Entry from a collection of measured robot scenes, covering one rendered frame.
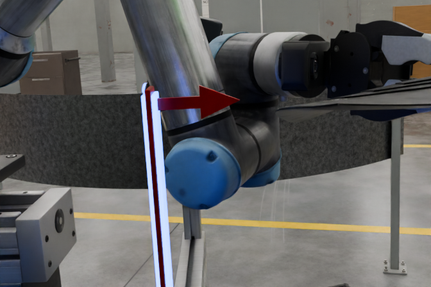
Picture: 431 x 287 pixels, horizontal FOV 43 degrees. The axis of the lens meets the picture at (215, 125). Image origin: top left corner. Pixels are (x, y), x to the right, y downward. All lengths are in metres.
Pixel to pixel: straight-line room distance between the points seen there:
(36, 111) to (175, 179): 1.95
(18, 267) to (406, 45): 0.56
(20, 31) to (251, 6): 5.74
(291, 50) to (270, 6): 6.00
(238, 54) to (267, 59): 0.05
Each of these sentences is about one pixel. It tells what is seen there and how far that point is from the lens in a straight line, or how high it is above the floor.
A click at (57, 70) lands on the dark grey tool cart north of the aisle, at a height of 0.69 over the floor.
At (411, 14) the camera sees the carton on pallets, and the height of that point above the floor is 1.11.
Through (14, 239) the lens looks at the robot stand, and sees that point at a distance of 0.78.
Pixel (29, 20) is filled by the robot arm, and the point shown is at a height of 1.25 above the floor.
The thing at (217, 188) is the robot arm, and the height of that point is 1.07.
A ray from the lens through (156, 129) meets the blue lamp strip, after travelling 0.38.
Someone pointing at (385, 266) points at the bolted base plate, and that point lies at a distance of 2.80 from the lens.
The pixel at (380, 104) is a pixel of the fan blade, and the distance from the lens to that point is 0.31.
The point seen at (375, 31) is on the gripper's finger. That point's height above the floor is 1.22.
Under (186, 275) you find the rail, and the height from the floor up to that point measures 0.86.
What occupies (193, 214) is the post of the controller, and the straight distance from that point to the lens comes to 0.96.
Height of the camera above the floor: 1.24
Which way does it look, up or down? 11 degrees down
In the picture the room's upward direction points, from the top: 3 degrees counter-clockwise
